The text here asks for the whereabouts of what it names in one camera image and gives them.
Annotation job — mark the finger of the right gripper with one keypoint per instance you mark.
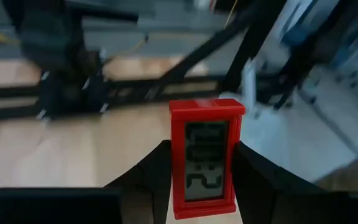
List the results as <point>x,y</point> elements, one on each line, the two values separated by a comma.
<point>98,93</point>
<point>48,93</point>

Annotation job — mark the red digital clock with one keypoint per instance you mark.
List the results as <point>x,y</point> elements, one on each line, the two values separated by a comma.
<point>205,161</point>

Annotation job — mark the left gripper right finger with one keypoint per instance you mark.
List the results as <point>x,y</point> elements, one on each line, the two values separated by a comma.
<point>266,193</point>

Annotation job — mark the black aluminium table frame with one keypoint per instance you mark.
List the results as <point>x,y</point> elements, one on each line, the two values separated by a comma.
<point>197,57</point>

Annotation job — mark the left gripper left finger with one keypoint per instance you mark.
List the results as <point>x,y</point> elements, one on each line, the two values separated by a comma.
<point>148,186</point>

